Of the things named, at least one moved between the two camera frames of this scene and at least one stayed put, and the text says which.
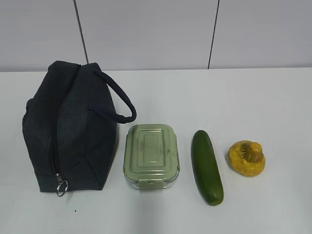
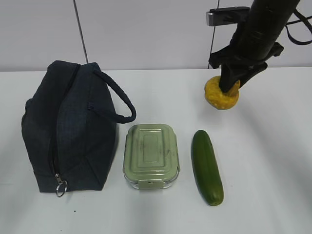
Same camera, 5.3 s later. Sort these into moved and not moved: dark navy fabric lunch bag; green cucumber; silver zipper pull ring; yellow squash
Moved: yellow squash
Not moved: dark navy fabric lunch bag; green cucumber; silver zipper pull ring
